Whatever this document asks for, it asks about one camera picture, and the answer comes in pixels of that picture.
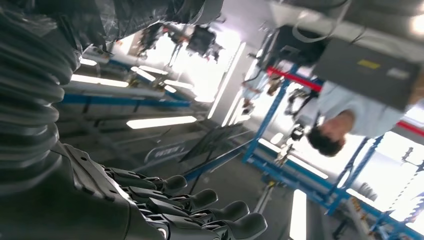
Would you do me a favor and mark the blue metal shelf rack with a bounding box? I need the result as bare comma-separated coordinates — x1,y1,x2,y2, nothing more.
241,65,424,240

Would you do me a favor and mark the red barrier belt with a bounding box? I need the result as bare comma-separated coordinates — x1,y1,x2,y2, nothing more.
266,65,424,139

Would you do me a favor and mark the person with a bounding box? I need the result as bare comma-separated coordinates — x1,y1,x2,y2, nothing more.
306,70,424,159

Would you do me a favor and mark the grey equipment box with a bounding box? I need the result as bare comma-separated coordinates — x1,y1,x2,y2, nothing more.
312,37,422,112

